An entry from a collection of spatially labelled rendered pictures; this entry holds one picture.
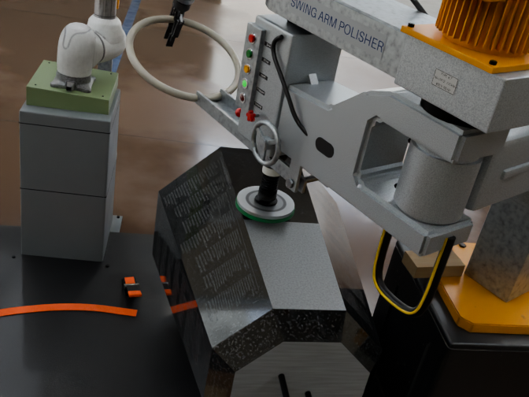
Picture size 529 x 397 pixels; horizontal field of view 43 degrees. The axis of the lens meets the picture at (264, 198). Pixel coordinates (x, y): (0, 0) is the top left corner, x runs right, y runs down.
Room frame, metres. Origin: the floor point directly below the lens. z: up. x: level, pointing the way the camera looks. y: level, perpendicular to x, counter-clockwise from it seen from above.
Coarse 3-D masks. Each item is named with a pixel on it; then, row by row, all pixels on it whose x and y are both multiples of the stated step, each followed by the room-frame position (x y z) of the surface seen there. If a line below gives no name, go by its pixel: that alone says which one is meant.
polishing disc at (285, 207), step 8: (240, 192) 2.15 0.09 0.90; (248, 192) 2.16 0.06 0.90; (256, 192) 2.17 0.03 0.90; (280, 192) 2.21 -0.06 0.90; (240, 200) 2.09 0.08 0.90; (248, 200) 2.10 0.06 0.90; (280, 200) 2.15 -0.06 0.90; (288, 200) 2.16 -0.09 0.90; (248, 208) 2.05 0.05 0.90; (256, 208) 2.06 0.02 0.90; (264, 208) 2.07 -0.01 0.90; (272, 208) 2.08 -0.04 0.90; (280, 208) 2.09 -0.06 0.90; (288, 208) 2.10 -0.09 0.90; (256, 216) 2.02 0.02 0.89; (264, 216) 2.02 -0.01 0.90; (272, 216) 2.03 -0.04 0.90; (280, 216) 2.04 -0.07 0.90; (288, 216) 2.07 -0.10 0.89
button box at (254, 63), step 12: (252, 24) 2.11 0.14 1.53; (264, 36) 2.08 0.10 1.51; (252, 48) 2.09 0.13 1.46; (252, 60) 2.08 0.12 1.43; (240, 72) 2.12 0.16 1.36; (252, 72) 2.07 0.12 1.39; (240, 84) 2.11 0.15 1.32; (252, 84) 2.07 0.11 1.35; (252, 96) 2.07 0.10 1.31; (252, 108) 2.07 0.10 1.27
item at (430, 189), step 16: (416, 144) 1.61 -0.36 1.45; (416, 160) 1.57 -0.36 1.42; (432, 160) 1.55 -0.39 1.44; (480, 160) 1.59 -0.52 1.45; (400, 176) 1.63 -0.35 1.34; (416, 176) 1.56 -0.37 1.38; (432, 176) 1.54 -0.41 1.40; (448, 176) 1.53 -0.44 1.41; (464, 176) 1.54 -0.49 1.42; (400, 192) 1.60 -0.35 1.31; (416, 192) 1.55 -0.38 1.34; (432, 192) 1.54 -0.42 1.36; (448, 192) 1.53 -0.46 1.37; (464, 192) 1.56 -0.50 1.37; (400, 208) 1.59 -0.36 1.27; (416, 208) 1.55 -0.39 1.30; (432, 208) 1.53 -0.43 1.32; (448, 208) 1.54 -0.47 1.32; (464, 208) 1.60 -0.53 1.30
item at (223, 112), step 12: (204, 96) 2.39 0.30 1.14; (228, 96) 2.45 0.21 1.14; (204, 108) 2.38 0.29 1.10; (216, 108) 2.31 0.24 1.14; (228, 108) 2.43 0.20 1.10; (216, 120) 2.31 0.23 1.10; (228, 120) 2.25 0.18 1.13; (276, 168) 2.02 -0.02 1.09; (288, 168) 1.97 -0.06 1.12; (288, 180) 1.91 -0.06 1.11; (300, 180) 1.92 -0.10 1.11; (312, 180) 1.96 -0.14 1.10
